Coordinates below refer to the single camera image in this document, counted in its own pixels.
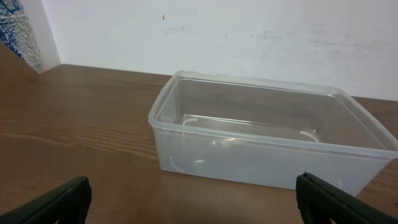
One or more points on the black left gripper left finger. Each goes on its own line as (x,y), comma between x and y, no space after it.
(67,203)

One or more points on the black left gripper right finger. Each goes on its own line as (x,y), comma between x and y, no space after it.
(322,203)

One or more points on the clear plastic storage container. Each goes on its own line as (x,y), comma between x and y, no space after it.
(267,132)

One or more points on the blue patterned wall panel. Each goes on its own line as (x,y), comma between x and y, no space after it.
(18,35)

